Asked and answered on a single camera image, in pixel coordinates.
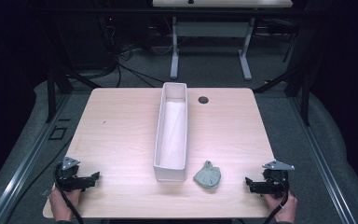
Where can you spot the folded pale green cloth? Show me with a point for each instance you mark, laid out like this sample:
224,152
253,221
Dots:
208,177

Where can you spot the black metal frame stand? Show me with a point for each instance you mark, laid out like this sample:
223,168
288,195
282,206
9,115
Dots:
56,77
295,74

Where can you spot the person's left hand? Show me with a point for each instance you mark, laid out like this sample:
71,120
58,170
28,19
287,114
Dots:
60,203

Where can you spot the person's right hand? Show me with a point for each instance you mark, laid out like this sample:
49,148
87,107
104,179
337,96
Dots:
287,208

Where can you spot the long white rectangular box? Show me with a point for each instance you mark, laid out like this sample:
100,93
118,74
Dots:
171,133

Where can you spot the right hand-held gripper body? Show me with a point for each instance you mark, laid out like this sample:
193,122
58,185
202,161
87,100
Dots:
276,180

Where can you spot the aluminium floor rail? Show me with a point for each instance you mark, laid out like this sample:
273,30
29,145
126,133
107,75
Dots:
21,174
323,161

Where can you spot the white desk with metal legs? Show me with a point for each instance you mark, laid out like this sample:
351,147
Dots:
211,29

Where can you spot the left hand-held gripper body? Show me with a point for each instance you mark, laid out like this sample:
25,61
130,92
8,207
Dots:
68,178

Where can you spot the dark round table grommet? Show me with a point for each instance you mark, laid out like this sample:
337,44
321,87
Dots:
203,100

